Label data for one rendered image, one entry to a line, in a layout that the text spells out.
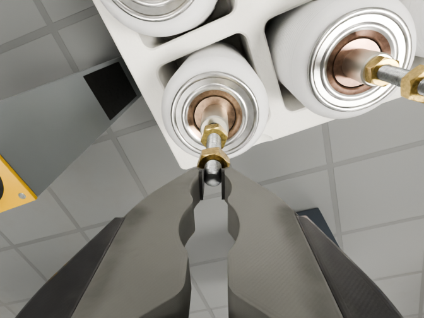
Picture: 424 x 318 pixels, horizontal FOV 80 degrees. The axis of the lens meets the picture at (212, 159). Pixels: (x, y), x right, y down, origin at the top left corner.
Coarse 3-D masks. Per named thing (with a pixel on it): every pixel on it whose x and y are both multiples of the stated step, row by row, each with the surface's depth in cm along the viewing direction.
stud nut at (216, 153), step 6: (204, 150) 15; (210, 150) 14; (216, 150) 14; (222, 150) 15; (204, 156) 14; (210, 156) 14; (216, 156) 14; (222, 156) 14; (198, 162) 15; (204, 162) 14; (222, 162) 14; (228, 162) 14
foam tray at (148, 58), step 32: (96, 0) 24; (224, 0) 33; (256, 0) 24; (288, 0) 24; (128, 32) 25; (192, 32) 25; (224, 32) 25; (256, 32) 25; (128, 64) 27; (160, 64) 27; (256, 64) 27; (416, 64) 27; (160, 96) 28; (288, 96) 34; (160, 128) 30; (288, 128) 30; (192, 160) 32
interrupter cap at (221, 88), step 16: (192, 80) 20; (208, 80) 20; (224, 80) 20; (240, 80) 20; (176, 96) 21; (192, 96) 21; (208, 96) 21; (224, 96) 21; (240, 96) 21; (176, 112) 22; (192, 112) 22; (240, 112) 22; (256, 112) 21; (176, 128) 22; (192, 128) 22; (240, 128) 22; (256, 128) 22; (192, 144) 23; (240, 144) 23
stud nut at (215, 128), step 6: (210, 126) 18; (216, 126) 18; (204, 132) 18; (210, 132) 18; (216, 132) 18; (222, 132) 18; (204, 138) 18; (222, 138) 18; (204, 144) 18; (222, 144) 18
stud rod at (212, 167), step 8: (208, 136) 18; (216, 136) 17; (208, 144) 16; (216, 144) 16; (208, 168) 14; (216, 168) 14; (208, 176) 13; (216, 176) 13; (208, 184) 13; (216, 184) 13
